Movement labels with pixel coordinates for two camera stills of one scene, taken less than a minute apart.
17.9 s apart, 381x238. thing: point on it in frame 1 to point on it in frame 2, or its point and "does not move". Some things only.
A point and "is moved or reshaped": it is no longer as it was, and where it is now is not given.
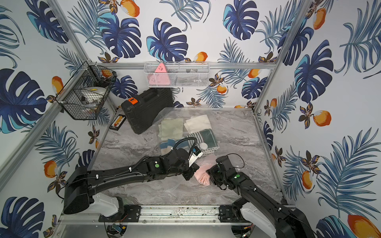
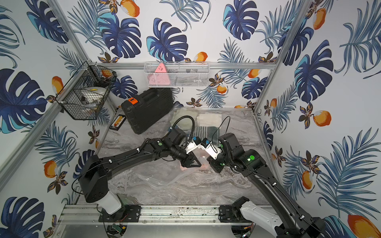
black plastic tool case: (141, 111) does not move
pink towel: (202, 175) to (202, 155)
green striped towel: (187, 145) is moved or reshaped
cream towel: (171, 128) to (185, 124)
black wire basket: (85, 93) does not move
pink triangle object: (159, 77) does not move
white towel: (197, 123) to (209, 120)
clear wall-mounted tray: (165, 74) does not move
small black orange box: (117, 123) does not move
